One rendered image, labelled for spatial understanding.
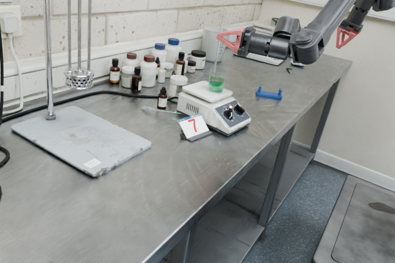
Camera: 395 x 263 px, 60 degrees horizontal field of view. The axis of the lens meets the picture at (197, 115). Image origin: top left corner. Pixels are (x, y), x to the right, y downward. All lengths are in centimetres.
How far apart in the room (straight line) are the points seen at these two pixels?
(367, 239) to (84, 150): 106
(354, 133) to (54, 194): 210
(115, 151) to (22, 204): 24
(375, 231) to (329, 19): 86
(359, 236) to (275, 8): 159
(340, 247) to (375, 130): 127
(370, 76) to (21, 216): 212
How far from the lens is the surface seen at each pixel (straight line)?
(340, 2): 106
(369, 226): 154
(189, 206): 72
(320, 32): 97
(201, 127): 99
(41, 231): 67
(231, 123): 100
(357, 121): 250
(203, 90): 105
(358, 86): 244
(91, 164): 80
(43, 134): 92
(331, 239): 140
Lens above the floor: 121
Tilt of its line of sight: 25 degrees down
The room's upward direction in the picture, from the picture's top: 9 degrees clockwise
